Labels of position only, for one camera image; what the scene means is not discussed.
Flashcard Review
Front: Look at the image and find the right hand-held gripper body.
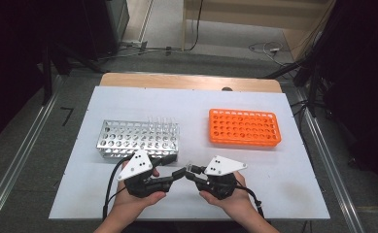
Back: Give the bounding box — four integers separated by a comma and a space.
194, 155, 248, 201

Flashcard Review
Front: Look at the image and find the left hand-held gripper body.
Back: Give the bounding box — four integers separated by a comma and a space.
116, 149, 175, 199

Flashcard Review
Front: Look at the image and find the silver metal test tube rack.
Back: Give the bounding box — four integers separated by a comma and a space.
96, 119, 181, 163

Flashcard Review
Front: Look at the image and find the orange plastic test tube rack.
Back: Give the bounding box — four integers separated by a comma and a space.
208, 108, 283, 149

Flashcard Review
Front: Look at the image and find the person's right hand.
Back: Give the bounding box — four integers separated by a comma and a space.
199, 172, 253, 221

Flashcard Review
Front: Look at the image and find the person's left hand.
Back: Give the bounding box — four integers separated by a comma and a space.
111, 182, 167, 223

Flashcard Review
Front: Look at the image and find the white board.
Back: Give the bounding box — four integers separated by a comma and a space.
49, 85, 330, 221

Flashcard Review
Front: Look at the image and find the grey power strip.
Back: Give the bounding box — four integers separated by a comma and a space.
120, 39, 150, 52

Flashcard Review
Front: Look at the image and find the black metal stand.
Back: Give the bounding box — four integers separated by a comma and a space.
40, 40, 108, 107
263, 56, 328, 118

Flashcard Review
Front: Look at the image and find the black cabinet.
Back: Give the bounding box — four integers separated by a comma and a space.
81, 0, 131, 61

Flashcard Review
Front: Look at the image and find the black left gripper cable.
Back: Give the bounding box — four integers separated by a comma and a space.
102, 154, 135, 221

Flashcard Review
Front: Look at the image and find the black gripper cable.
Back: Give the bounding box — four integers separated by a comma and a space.
235, 181, 265, 219
102, 154, 135, 221

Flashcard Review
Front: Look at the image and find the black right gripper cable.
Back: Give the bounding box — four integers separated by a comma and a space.
235, 181, 265, 219

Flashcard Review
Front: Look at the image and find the metal floor rail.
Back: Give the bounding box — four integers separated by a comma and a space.
0, 75, 65, 233
293, 89, 366, 233

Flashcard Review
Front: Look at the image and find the white floor cable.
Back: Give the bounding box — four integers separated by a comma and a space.
248, 41, 295, 68

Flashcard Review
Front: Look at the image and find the black hanging cable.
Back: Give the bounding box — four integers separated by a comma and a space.
184, 0, 205, 52

